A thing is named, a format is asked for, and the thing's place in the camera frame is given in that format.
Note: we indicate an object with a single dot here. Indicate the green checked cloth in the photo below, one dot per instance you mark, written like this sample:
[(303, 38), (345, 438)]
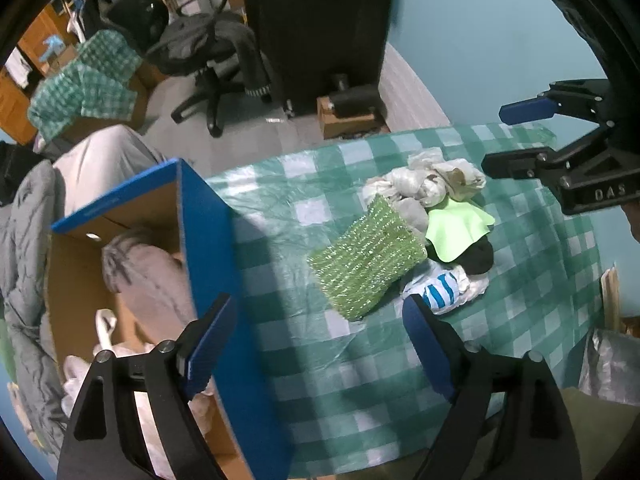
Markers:
[(85, 90)]

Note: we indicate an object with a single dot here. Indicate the grey quilted blanket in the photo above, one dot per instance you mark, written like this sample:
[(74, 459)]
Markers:
[(25, 240)]

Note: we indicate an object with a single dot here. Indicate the black roll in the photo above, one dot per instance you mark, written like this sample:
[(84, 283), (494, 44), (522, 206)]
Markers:
[(357, 100)]

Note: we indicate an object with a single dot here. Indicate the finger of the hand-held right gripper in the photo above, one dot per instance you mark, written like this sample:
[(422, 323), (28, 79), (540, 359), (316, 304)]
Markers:
[(510, 166), (525, 110)]

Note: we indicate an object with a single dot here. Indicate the dark jacket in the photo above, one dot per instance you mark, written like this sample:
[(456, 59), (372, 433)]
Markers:
[(205, 40)]

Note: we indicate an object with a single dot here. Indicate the black clothing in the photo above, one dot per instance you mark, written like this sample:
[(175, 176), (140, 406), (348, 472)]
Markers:
[(15, 170)]

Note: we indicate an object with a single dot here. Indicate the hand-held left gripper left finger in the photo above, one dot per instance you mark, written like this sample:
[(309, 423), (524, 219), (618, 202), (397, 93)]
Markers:
[(210, 347)]

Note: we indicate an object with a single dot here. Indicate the grey mattress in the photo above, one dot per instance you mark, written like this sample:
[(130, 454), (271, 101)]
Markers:
[(105, 165)]

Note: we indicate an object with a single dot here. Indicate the grey knit cloth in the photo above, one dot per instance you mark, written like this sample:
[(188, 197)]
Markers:
[(150, 280)]

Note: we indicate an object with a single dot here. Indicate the wooden cabinet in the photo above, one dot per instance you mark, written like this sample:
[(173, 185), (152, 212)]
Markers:
[(20, 105)]

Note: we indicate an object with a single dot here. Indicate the blue striped white plastic bag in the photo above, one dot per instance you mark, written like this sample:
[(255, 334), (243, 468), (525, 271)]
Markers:
[(442, 290)]

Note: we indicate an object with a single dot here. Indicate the black office chair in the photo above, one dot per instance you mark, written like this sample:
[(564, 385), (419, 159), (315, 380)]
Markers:
[(212, 95)]

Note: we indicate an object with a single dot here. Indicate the blue cardboard box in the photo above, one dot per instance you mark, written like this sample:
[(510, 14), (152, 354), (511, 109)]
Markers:
[(210, 240)]

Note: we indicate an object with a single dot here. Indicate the black sock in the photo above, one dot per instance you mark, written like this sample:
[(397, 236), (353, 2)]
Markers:
[(477, 259)]

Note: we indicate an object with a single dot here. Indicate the green glittery scrub cloth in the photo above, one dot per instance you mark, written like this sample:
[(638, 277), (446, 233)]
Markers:
[(367, 260)]

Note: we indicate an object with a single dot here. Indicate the black helmet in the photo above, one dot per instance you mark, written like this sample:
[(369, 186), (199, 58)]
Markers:
[(137, 22)]

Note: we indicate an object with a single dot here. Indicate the black cabinet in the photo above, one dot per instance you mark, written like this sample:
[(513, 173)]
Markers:
[(320, 25)]

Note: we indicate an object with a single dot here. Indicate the small cardboard box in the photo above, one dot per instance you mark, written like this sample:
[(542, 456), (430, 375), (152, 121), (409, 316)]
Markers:
[(345, 126)]

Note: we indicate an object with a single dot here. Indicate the large brown cardboard box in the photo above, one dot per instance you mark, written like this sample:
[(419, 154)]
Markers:
[(147, 87)]

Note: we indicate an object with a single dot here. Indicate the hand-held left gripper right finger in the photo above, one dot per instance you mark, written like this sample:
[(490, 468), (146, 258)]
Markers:
[(426, 345)]

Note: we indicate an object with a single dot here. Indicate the green checked tablecloth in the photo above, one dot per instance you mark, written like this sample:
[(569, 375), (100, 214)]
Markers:
[(350, 375)]

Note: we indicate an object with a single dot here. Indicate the silver plastic bag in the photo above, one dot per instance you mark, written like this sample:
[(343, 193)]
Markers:
[(612, 365)]

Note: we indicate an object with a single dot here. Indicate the clear plastic bags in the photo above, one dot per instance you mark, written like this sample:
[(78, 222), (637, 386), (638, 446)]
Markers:
[(415, 185)]

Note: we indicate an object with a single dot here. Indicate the lime green cloth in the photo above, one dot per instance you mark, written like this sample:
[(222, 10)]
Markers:
[(455, 230)]

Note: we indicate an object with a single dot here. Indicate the wooden frame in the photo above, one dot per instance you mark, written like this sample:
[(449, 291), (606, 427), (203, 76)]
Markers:
[(611, 295)]

